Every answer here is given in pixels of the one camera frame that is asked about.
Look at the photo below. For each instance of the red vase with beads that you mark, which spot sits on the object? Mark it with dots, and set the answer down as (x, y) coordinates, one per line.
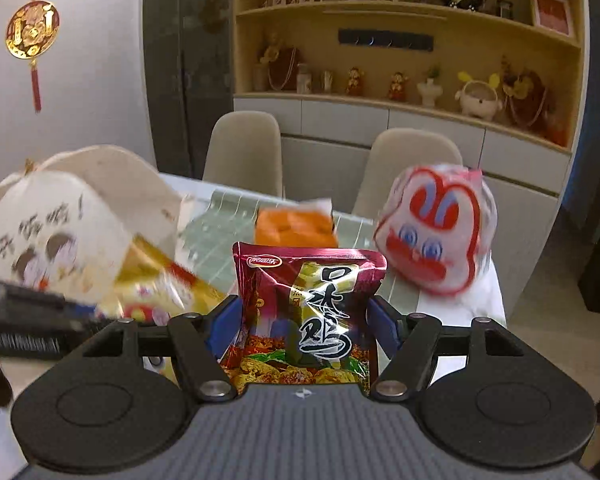
(280, 67)

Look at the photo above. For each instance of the wooden shelf cabinet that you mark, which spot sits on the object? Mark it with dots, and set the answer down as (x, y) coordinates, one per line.
(330, 120)

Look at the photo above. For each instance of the cream cartoon tote bag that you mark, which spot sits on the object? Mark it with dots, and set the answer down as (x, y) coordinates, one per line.
(80, 210)

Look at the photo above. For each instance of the red figurine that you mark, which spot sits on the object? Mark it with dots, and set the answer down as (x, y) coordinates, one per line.
(398, 86)
(355, 81)

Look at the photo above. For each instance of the orange paper box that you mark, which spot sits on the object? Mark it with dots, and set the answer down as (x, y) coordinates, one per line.
(290, 227)

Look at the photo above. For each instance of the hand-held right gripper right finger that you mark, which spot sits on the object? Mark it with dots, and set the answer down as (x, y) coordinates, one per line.
(382, 320)

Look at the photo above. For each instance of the white bottle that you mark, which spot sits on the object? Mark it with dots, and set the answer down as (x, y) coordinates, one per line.
(303, 80)

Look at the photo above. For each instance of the dark glass panel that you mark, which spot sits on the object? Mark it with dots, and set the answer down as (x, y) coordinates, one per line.
(185, 60)

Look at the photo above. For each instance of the red spicy snack bag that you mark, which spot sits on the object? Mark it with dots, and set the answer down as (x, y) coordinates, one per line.
(305, 320)

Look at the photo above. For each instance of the golden yellow snack packet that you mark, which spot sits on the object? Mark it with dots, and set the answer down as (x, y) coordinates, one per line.
(150, 280)

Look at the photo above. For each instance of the small cup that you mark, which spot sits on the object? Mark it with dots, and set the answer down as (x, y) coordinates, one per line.
(328, 81)

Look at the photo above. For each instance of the beige chair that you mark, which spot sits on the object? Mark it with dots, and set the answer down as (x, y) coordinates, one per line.
(242, 150)
(410, 160)

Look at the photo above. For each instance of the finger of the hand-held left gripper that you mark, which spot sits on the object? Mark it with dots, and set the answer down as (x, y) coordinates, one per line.
(82, 316)

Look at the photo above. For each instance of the brown plush toy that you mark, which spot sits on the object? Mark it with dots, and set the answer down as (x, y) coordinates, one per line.
(525, 92)

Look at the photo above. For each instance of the rabbit face bag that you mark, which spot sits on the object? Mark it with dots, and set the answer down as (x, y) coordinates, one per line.
(430, 240)

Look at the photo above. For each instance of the red picture frame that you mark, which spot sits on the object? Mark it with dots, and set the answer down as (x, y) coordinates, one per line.
(551, 10)

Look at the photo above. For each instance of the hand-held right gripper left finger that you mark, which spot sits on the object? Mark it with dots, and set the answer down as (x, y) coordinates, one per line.
(222, 325)

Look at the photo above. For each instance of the white vase with plant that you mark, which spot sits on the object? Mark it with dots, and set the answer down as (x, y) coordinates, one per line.
(430, 91)

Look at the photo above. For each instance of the red gold wall ornament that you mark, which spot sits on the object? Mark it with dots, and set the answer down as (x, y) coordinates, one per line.
(32, 30)

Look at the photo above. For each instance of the white yellow bunny basket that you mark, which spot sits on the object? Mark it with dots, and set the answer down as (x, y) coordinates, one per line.
(477, 100)

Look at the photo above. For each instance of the green checked tablecloth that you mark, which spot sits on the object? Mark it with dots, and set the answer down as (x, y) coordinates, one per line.
(215, 250)

